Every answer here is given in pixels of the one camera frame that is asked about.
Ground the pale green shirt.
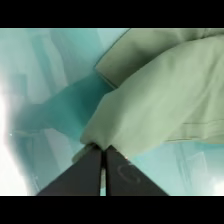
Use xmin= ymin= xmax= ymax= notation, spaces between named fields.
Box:
xmin=71 ymin=28 xmax=224 ymax=163

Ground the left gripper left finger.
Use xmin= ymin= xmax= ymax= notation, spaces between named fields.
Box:
xmin=37 ymin=144 xmax=103 ymax=197

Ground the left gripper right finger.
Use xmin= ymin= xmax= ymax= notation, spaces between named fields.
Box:
xmin=105 ymin=145 xmax=169 ymax=197

